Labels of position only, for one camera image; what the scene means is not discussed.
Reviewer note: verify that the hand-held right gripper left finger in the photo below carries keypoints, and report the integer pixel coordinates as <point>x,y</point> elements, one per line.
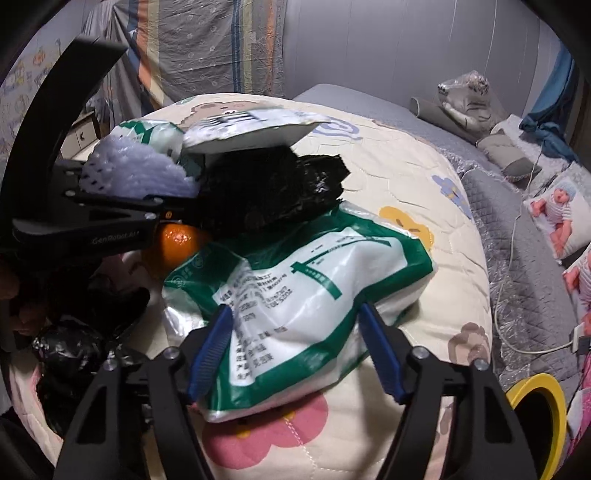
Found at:
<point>212,350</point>

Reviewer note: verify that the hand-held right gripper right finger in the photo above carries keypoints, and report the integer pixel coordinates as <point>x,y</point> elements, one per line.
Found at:
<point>383,350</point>

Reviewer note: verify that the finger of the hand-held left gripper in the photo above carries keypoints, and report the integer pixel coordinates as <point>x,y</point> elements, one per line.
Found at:
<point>180,212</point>

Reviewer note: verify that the white bubble wrap piece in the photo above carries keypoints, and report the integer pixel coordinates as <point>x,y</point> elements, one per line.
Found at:
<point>134,173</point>

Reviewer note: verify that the black plastic bag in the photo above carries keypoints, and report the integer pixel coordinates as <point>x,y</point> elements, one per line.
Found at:
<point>69,350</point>
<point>272,189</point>

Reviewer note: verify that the large white green plastic package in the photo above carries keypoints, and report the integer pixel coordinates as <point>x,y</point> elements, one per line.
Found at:
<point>300,295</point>

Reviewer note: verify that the yellow bin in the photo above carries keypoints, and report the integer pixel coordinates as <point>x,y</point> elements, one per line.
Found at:
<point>554,392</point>

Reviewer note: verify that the orange toy on quilt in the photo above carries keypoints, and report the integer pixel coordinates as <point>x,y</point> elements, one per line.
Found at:
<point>178,247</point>

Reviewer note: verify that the small white green plastic bag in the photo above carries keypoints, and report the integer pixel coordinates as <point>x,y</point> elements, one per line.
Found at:
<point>152,134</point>

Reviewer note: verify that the white drawer cabinet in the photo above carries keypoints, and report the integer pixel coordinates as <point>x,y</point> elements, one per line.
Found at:
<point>81,136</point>

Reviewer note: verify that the white printed paper wrapper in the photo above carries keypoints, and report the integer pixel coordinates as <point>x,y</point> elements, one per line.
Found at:
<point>249,129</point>

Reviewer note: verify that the striped grey hanging cloth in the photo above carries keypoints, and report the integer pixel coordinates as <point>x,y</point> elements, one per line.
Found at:
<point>198,46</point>

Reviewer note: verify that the cartoon printed blanket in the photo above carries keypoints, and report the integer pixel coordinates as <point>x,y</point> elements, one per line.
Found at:
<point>397,161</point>

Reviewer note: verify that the white charger plug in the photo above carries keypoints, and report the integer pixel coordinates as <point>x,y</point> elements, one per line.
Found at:
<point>579,341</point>

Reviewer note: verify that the pink cloth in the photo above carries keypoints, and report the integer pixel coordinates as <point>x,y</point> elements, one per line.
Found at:
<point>579,406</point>

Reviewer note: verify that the grey quilted bedspread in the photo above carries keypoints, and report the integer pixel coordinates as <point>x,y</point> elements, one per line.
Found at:
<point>351,99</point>

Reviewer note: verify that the baby print pillow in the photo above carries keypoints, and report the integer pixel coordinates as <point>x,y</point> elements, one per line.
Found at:
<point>561,217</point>
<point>579,281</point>

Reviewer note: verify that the small grey pillow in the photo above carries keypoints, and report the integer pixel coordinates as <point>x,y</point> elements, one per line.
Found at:
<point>508,154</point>

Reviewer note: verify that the grey bolster pillow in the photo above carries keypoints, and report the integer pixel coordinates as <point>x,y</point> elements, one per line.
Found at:
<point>434,115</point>

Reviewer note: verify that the tiger plush in plastic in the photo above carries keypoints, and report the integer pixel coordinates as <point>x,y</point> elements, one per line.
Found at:
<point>466,99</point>

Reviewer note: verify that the blue curtain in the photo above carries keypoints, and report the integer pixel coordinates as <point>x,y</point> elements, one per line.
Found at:
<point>551,110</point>

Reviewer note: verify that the cartoon printed wall cloth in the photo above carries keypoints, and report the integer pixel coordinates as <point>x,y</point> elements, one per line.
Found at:
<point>27,87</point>

